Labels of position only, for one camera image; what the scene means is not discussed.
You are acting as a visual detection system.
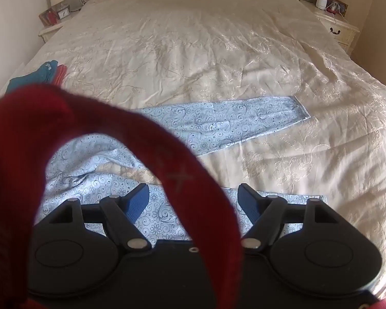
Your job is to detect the red photo frame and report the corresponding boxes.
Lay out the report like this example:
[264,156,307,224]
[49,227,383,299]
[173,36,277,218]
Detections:
[39,8,59,27]

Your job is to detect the dark photo frame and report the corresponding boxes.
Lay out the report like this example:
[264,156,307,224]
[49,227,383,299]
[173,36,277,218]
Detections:
[326,0,349,15]

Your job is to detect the cream nightstand with drawer handle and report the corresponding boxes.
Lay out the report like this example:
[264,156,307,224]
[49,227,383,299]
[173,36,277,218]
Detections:
[304,0,361,47]

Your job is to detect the coral folded garment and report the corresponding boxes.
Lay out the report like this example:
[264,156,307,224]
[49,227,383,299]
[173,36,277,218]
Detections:
[51,64,68,86]

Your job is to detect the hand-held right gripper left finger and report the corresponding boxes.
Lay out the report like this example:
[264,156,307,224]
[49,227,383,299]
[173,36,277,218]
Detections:
[47,183,152,253]

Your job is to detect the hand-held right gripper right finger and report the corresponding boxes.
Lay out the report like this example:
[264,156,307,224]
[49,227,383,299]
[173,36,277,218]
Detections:
[237,183,340,252]

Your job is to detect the red fabric strap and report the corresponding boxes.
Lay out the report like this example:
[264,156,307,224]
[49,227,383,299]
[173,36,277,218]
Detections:
[0,84,245,309]

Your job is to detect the cream embroidered bedspread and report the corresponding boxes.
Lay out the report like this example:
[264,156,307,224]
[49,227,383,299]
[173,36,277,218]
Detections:
[0,0,386,301]

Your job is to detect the teal folded garment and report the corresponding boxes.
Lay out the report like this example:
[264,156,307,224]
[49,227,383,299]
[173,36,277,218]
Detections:
[6,60,60,92]

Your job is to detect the light blue floral pants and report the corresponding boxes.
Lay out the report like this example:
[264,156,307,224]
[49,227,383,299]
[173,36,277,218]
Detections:
[35,96,328,243]

